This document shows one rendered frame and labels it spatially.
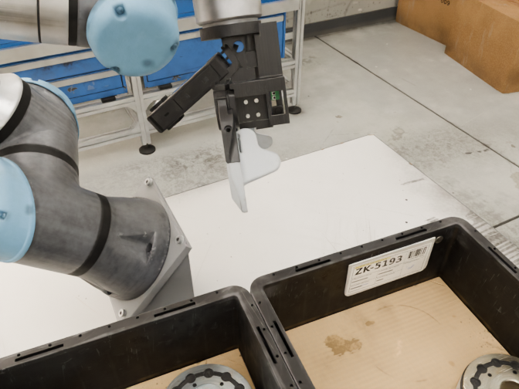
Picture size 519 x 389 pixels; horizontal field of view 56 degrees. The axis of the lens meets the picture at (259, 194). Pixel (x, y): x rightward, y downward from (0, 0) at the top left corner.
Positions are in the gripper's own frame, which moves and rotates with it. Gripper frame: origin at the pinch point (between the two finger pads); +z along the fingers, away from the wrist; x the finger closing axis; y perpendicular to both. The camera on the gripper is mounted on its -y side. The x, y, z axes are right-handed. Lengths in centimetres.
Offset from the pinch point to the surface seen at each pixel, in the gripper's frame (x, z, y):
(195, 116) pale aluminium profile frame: 182, 12, -22
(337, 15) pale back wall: 310, -29, 78
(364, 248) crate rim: -4.7, 7.5, 14.1
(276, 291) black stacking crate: -8.2, 9.5, 2.9
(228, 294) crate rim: -10.3, 7.9, -2.3
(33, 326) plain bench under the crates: 11.4, 19.9, -35.7
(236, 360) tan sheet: -8.1, 17.8, -2.9
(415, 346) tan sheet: -7.4, 20.1, 18.9
